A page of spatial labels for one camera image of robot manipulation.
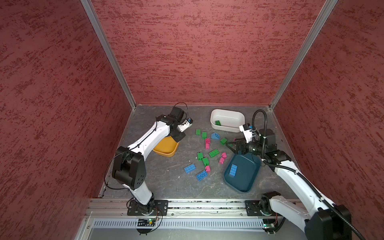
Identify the aluminium front rail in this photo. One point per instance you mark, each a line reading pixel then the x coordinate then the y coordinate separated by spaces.
pixel 188 208

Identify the controller board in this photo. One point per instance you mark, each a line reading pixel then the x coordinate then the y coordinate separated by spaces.
pixel 269 226
pixel 145 226

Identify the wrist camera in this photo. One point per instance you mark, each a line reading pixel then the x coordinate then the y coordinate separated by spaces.
pixel 249 132
pixel 181 120

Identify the light blue square brick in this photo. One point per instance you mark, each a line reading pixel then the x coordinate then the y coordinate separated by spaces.
pixel 215 136

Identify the yellow plastic bin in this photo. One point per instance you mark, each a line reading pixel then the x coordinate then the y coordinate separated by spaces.
pixel 166 147

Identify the corner aluminium post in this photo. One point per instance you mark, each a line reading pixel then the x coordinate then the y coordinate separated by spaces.
pixel 97 26
pixel 317 26

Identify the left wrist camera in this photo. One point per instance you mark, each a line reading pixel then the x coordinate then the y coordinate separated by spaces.
pixel 181 120

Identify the right corner aluminium post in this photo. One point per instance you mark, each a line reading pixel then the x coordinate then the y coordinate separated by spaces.
pixel 317 26

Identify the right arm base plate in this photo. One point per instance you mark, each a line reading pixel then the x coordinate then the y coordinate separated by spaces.
pixel 255 208

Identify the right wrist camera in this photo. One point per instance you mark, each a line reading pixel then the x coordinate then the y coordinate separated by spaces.
pixel 249 132

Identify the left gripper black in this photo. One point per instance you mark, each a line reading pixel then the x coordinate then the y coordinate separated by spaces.
pixel 180 135

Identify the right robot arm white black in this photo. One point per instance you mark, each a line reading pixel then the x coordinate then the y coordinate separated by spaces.
pixel 320 219

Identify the teal plastic bin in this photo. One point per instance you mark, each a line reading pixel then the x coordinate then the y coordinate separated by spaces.
pixel 247 171

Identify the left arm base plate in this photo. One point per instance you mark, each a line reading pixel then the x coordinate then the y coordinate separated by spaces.
pixel 153 208

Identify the left controller board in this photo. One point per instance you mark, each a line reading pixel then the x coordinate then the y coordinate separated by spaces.
pixel 145 226

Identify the right controller board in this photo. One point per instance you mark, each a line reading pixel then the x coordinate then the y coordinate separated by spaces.
pixel 269 226

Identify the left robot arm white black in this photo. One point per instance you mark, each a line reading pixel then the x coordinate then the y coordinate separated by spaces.
pixel 129 168

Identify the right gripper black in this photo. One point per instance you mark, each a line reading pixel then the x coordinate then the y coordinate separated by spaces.
pixel 237 143

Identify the blue long brick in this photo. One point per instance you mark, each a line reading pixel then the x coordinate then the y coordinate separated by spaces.
pixel 233 170
pixel 190 168
pixel 201 175

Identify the left corner aluminium post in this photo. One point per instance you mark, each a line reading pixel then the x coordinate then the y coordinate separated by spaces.
pixel 97 26

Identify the blue long brick bottom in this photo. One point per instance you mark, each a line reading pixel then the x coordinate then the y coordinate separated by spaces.
pixel 201 175

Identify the white plastic bin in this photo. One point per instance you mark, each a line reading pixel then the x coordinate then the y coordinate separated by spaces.
pixel 230 120

